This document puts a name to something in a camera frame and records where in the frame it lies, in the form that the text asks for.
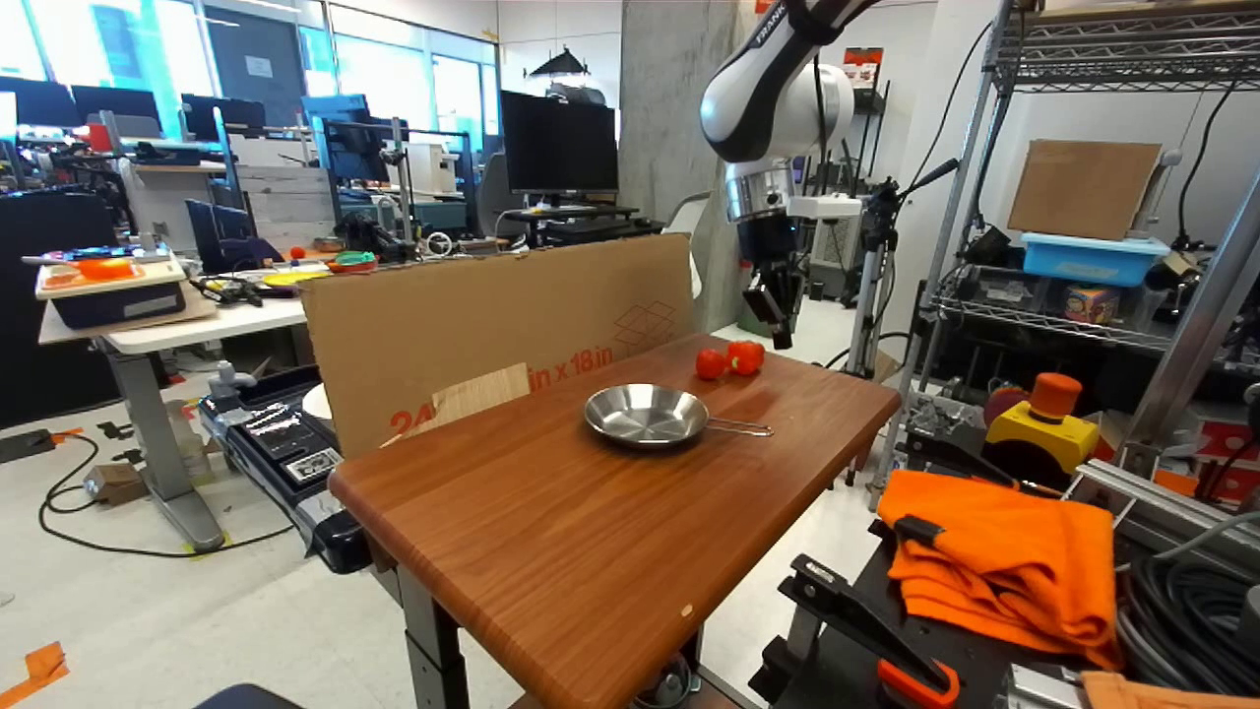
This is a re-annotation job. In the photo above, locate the coiled black cable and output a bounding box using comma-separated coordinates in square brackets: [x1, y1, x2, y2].
[1116, 516, 1260, 703]

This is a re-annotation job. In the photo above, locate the yellow emergency stop button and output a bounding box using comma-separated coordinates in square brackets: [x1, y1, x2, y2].
[983, 371, 1104, 472]

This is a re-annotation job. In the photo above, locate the purple computer monitor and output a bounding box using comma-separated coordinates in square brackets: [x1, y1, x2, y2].
[499, 90, 618, 193]

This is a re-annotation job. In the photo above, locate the wire shelf rack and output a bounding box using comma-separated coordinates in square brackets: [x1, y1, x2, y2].
[915, 0, 1260, 413]

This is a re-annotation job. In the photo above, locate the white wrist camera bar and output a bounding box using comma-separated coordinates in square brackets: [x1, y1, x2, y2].
[789, 193, 862, 222]

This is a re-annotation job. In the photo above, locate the box with orange object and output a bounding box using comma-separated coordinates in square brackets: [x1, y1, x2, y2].
[34, 258, 184, 333]

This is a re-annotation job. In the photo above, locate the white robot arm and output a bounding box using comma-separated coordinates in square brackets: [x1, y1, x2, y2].
[698, 0, 877, 347]

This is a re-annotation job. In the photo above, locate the orange bell pepper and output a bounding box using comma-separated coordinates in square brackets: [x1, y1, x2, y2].
[727, 340, 764, 380]

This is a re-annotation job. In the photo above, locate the black cable on floor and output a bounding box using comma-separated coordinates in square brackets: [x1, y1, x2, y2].
[34, 430, 311, 564]

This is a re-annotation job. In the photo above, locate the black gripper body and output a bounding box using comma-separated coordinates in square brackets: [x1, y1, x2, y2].
[742, 213, 805, 296]

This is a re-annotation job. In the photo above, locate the orange handled clamp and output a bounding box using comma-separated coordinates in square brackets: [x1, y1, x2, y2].
[781, 556, 960, 709]

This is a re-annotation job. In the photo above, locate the red tomato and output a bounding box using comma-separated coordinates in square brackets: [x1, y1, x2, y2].
[693, 347, 727, 381]

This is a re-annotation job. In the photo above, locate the silver metal pan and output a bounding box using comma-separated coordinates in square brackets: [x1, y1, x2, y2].
[584, 381, 768, 451]

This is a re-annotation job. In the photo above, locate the cardboard panel on shelf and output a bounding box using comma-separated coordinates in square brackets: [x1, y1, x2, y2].
[1007, 138, 1162, 239]

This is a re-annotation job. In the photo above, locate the blue plastic bin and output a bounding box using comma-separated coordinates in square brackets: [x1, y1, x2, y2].
[1025, 232, 1170, 287]

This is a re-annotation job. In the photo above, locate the wooden table top board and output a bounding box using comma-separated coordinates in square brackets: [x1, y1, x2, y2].
[331, 340, 897, 709]

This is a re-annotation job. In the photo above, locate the white standing desk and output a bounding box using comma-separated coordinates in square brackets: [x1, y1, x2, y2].
[34, 251, 311, 556]

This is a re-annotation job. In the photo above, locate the folded orange cloth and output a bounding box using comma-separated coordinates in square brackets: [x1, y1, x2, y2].
[877, 470, 1124, 669]

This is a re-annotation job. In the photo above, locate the brown cardboard sheet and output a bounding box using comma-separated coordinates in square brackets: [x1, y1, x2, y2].
[302, 235, 693, 459]

